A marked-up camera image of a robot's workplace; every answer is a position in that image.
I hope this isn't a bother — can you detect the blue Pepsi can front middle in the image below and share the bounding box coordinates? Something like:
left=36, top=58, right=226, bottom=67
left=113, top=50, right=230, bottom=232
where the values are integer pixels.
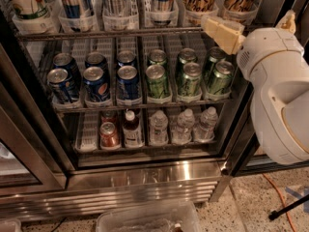
left=83, top=67, right=110, bottom=102

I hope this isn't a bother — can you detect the stainless steel fridge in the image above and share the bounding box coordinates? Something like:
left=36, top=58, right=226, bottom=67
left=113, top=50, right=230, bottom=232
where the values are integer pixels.
left=0, top=0, right=309, bottom=222

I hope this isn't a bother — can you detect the green can front middle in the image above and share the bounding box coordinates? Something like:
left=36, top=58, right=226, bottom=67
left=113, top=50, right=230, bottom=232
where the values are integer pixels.
left=178, top=62, right=202, bottom=97

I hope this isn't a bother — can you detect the orange lacroix can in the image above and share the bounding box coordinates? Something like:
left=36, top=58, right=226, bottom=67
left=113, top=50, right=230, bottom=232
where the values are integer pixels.
left=223, top=0, right=261, bottom=26
left=180, top=0, right=220, bottom=27

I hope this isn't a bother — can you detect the red soda can back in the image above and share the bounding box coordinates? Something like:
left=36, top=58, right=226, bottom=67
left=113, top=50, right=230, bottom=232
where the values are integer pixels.
left=101, top=110, right=118, bottom=124

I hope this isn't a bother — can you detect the red soda can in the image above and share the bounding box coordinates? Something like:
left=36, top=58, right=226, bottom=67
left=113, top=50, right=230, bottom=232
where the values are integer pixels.
left=99, top=122, right=120, bottom=148
left=101, top=110, right=118, bottom=124

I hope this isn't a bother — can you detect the blue Pepsi can back middle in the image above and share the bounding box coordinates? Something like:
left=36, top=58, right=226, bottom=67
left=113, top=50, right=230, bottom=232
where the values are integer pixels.
left=85, top=51, right=108, bottom=71

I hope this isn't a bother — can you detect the clear water bottle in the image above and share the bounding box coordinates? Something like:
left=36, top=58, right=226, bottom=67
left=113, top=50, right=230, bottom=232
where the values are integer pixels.
left=172, top=108, right=195, bottom=145
left=193, top=106, right=218, bottom=143
left=150, top=110, right=168, bottom=146

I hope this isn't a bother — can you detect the brown drink bottle white cap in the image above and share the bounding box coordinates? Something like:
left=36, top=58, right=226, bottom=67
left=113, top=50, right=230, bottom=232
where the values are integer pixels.
left=123, top=110, right=143, bottom=148

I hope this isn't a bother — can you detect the blue Pepsi can front left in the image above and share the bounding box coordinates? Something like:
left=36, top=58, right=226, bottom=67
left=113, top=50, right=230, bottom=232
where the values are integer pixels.
left=47, top=68, right=79, bottom=104

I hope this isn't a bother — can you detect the green can back middle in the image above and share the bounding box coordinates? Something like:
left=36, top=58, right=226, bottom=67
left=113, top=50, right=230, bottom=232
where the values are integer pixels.
left=175, top=48, right=198, bottom=74

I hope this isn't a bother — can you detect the small clear container corner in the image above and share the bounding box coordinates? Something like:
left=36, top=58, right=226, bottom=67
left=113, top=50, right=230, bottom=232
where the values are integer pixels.
left=0, top=219, right=22, bottom=232

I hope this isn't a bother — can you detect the green can back right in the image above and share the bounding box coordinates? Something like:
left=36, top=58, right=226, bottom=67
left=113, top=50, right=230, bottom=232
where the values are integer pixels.
left=203, top=46, right=226, bottom=82

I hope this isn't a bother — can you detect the green can front left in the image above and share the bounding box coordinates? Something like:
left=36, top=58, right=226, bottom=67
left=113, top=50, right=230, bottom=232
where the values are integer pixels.
left=146, top=65, right=170, bottom=99

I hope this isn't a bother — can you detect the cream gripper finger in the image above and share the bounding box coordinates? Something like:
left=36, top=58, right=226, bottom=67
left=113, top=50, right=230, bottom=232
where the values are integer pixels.
left=201, top=15, right=245, bottom=55
left=276, top=10, right=296, bottom=34

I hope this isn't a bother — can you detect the green can back left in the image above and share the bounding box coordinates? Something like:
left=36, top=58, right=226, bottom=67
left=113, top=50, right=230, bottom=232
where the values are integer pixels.
left=148, top=49, right=167, bottom=67

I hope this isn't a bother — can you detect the clear water bottle left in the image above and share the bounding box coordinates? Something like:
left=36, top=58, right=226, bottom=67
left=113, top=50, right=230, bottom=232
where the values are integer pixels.
left=150, top=110, right=168, bottom=146

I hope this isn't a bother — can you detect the clear water bottle middle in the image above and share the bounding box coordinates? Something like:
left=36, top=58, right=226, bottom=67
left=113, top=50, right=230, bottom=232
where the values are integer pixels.
left=172, top=108, right=195, bottom=145

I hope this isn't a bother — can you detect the blue Pepsi can front right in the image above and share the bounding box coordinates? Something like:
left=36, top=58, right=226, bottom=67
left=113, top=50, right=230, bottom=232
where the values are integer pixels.
left=117, top=66, right=140, bottom=101

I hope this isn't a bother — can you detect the clear plastic bin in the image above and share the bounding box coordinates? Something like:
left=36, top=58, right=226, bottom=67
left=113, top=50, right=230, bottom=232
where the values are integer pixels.
left=96, top=201, right=203, bottom=232

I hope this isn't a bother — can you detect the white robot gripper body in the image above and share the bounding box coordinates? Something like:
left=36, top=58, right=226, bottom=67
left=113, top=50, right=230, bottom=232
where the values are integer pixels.
left=237, top=28, right=304, bottom=80

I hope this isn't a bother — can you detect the black stand leg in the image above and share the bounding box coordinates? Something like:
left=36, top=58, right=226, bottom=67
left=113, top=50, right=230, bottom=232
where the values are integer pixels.
left=268, top=194, right=309, bottom=220

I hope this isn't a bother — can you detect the white green drink can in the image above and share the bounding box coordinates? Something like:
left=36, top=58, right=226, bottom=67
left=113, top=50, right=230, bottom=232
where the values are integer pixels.
left=9, top=0, right=49, bottom=20

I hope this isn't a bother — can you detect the blue pepsi can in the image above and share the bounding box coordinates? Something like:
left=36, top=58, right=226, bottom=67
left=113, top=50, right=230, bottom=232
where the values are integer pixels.
left=53, top=53, right=81, bottom=86
left=117, top=66, right=140, bottom=101
left=47, top=68, right=79, bottom=104
left=85, top=51, right=108, bottom=71
left=83, top=67, right=110, bottom=102
left=117, top=50, right=137, bottom=68

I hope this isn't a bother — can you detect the red soda can front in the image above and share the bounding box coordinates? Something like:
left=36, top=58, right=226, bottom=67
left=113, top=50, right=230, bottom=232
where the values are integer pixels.
left=99, top=122, right=120, bottom=148

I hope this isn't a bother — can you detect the orange extension cable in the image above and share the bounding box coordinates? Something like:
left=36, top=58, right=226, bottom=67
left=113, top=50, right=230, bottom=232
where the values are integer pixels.
left=262, top=173, right=297, bottom=232

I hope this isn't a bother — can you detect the blue Pepsi can back right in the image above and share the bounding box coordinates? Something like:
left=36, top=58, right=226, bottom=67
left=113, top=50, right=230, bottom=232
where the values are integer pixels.
left=117, top=50, right=137, bottom=68

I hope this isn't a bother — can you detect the blue Pepsi can back left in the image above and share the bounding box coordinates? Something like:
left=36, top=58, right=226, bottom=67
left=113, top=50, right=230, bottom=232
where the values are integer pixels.
left=53, top=53, right=81, bottom=86

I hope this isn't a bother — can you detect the clear water bottle right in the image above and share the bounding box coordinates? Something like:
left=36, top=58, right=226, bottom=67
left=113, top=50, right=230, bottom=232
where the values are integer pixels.
left=193, top=106, right=218, bottom=143

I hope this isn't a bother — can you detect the green can front right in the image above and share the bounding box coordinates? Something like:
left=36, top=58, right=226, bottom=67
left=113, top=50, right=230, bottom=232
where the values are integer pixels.
left=207, top=61, right=235, bottom=96

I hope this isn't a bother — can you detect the white tray top right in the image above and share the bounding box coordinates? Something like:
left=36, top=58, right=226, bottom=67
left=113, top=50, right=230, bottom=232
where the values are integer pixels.
left=215, top=0, right=260, bottom=26

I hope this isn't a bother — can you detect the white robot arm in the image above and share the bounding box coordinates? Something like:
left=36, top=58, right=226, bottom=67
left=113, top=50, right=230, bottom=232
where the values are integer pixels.
left=201, top=11, right=309, bottom=165

